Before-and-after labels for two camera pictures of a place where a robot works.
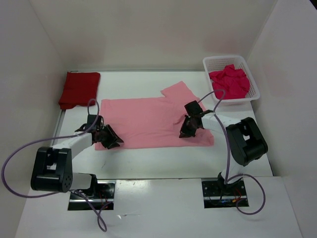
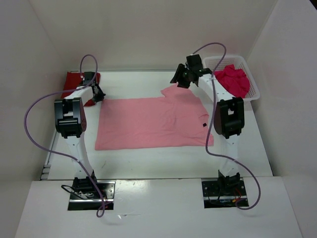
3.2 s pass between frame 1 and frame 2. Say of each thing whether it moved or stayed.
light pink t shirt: stayed
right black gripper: moved
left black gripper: moved
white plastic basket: stayed
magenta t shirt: stayed
